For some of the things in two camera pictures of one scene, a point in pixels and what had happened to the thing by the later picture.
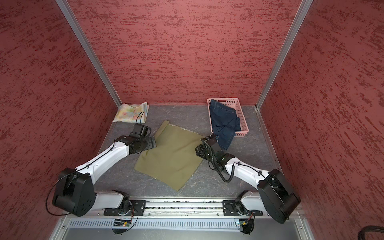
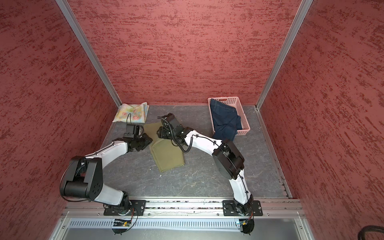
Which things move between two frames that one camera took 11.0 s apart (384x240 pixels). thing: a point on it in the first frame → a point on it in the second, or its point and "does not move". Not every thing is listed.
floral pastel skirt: [129, 113] does not move
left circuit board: [118, 222] does not move
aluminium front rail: [171, 208] does not move
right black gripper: [201, 151] → [163, 132]
